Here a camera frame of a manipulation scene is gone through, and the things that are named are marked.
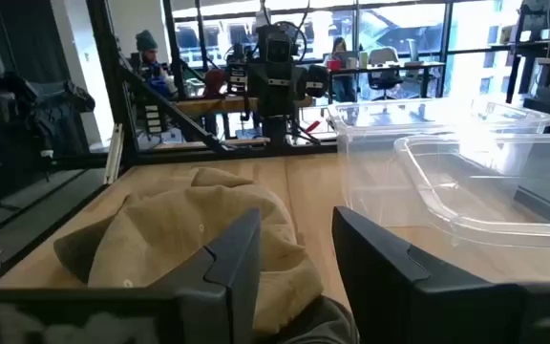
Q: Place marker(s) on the clear plastic bin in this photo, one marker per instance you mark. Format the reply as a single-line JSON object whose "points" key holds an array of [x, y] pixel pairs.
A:
{"points": [[475, 191], [365, 157]]}

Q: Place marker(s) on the dark jacket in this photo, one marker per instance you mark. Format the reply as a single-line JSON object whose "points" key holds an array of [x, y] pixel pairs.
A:
{"points": [[60, 117]]}

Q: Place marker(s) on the red cup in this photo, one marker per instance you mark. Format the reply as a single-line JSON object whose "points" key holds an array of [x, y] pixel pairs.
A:
{"points": [[333, 65]]}

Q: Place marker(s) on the tan cap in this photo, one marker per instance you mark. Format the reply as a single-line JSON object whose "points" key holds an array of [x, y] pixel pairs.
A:
{"points": [[160, 224]]}

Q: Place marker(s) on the person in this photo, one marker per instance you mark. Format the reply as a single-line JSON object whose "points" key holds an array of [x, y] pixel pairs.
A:
{"points": [[342, 52], [148, 57]]}

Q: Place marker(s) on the wooden bench top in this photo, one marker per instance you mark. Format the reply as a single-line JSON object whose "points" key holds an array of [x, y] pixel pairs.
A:
{"points": [[208, 104]]}

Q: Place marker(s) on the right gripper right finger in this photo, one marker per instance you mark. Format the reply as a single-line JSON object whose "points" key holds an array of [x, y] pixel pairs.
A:
{"points": [[389, 286]]}

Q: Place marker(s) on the red round object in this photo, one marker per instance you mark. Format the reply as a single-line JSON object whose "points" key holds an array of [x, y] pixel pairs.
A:
{"points": [[214, 81]]}

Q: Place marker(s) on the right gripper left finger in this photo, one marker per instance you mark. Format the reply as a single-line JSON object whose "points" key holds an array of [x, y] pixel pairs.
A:
{"points": [[227, 286]]}

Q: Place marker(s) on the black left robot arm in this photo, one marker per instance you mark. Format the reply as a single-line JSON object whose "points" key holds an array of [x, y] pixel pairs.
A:
{"points": [[315, 81]]}

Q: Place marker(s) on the grey office chair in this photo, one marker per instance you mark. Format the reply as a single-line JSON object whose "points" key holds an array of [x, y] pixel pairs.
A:
{"points": [[384, 67]]}

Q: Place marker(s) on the white strip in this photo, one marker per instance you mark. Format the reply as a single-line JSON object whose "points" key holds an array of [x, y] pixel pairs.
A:
{"points": [[114, 155]]}

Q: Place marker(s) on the black office desk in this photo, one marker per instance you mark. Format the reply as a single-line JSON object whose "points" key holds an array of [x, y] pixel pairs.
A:
{"points": [[399, 65]]}

